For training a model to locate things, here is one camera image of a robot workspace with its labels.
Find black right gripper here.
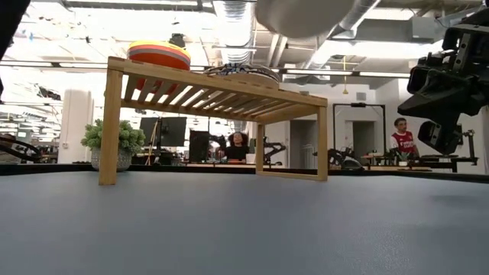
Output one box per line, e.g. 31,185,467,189
397,7,489,156

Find blue patterned white plate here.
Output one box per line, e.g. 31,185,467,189
202,63,282,89
254,0,357,40

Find orange-red plastic bowl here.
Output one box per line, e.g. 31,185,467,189
128,52,192,95

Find slatted wooden shelf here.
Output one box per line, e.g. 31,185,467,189
98,56,329,187

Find black equipment stand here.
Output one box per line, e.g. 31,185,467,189
419,128,479,173

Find standing person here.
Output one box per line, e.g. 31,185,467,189
389,117,420,160

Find ceiling light strip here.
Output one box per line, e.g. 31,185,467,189
282,68,412,79

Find seated person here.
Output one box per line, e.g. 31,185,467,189
216,131,251,163

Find black computer monitor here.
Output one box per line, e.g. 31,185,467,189
139,116,188,148
189,129,212,163

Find bushy green potted plant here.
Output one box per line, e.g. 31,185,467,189
79,118,147,172

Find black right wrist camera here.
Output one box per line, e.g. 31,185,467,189
406,64,435,95

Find black door frame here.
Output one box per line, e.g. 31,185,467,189
332,102,387,167

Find silver ventilation duct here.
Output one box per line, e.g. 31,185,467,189
212,0,257,66
303,0,383,70

